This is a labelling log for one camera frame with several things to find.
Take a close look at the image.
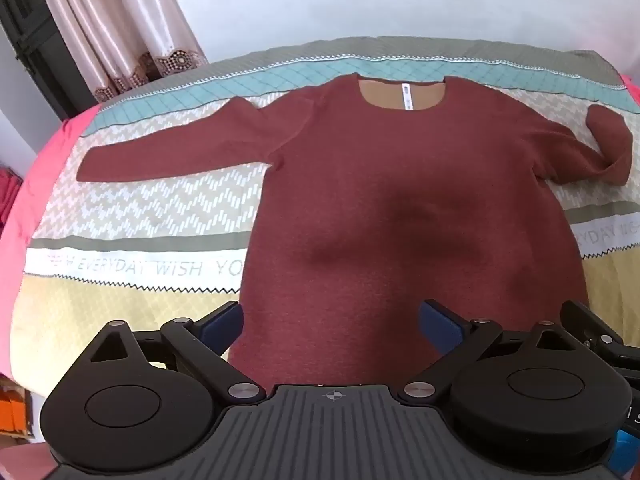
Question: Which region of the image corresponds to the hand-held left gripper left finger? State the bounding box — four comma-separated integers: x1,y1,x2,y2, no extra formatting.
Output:
90,301,267,404

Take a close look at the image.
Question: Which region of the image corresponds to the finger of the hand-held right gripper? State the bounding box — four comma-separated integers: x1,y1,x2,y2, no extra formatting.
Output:
560,300,640,361

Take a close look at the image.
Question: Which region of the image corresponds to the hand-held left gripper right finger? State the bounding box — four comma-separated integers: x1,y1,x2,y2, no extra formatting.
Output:
400,299,576,404

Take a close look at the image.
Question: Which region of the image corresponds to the maroon long-sleeved sweater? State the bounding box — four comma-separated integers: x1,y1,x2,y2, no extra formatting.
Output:
76,74,634,387

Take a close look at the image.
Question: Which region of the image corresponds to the patterned quilted blanket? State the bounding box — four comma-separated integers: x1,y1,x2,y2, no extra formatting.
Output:
10,35,640,403

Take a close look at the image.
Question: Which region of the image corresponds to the orange box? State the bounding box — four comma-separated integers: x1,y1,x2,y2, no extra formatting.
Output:
0,374,32,442

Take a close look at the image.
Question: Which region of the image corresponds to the red cloth pile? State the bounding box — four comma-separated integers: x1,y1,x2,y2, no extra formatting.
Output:
0,162,24,228

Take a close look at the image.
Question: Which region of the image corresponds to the pink satin curtain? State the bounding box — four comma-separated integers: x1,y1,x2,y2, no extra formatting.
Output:
34,0,209,104

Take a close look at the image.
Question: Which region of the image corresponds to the dark window frame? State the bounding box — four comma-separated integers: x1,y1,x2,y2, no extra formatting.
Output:
0,0,98,122

